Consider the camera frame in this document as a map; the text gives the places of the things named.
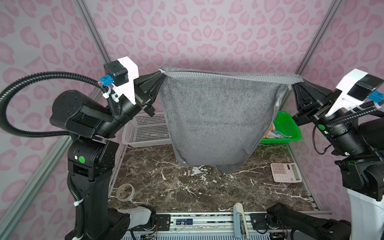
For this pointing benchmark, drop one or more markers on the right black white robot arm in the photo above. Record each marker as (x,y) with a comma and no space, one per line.
(353,123)

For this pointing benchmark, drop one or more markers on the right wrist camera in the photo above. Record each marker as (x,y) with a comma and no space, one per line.
(356,87)

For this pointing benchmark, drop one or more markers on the corner aluminium post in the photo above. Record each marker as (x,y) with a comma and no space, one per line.
(91,27)
(318,21)

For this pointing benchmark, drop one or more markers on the right corner aluminium post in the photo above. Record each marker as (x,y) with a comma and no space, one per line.
(318,21)

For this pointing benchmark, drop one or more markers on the orange patterned towel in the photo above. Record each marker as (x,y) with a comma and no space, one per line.
(269,134)

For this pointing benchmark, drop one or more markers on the beige clamp handle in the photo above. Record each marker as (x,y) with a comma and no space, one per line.
(241,230)

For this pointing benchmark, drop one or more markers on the white plastic basket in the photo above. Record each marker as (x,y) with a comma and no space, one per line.
(146,131)

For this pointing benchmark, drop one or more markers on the green plastic basket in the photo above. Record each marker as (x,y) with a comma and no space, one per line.
(286,125)

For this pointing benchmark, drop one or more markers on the grey towel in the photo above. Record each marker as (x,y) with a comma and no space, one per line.
(218,119)

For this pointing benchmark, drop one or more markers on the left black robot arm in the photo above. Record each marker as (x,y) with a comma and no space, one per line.
(91,158)

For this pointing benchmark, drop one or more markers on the blue label sticker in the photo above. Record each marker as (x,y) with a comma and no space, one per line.
(183,222)

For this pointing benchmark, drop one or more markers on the pink white calculator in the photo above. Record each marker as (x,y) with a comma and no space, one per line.
(286,173)

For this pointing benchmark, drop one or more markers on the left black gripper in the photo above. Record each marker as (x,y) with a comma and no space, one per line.
(146,100)

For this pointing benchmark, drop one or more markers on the clear tape roll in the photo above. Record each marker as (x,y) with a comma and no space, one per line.
(125,193)

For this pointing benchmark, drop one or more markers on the teal patterned towel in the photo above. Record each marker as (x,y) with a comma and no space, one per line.
(278,135)

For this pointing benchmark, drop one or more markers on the left corner aluminium post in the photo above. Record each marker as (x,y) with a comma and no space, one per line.
(91,27)

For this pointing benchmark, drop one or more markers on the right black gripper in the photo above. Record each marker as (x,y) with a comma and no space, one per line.
(313,98)

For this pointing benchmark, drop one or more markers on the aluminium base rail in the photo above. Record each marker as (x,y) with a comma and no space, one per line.
(218,226)

